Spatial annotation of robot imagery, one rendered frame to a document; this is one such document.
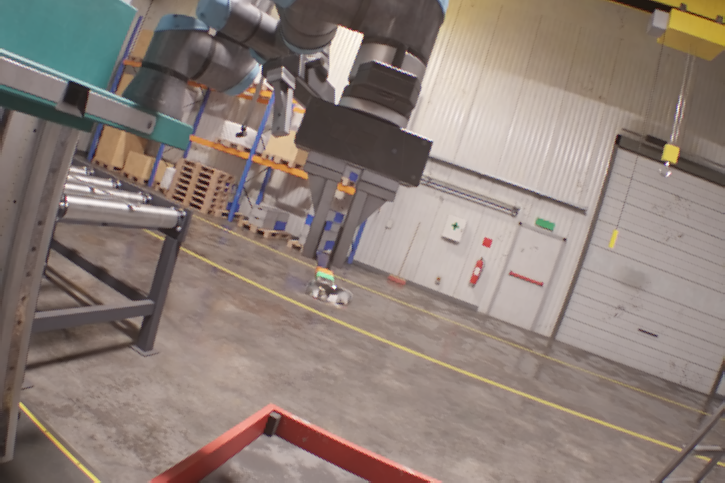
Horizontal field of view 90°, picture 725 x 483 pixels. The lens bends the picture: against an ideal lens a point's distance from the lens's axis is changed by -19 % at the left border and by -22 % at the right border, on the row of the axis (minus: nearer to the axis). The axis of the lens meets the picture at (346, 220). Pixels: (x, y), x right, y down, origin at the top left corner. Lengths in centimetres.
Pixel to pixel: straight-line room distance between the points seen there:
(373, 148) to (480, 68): 1063
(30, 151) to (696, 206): 1128
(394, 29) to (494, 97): 1035
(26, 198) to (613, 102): 1097
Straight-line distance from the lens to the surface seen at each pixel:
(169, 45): 102
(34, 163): 109
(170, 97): 100
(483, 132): 1054
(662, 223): 1098
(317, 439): 69
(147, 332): 286
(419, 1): 48
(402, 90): 39
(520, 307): 1025
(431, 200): 1032
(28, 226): 111
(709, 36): 809
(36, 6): 97
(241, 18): 87
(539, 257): 1022
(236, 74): 108
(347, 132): 44
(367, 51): 46
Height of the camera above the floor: 127
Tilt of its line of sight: 2 degrees down
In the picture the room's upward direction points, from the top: 19 degrees clockwise
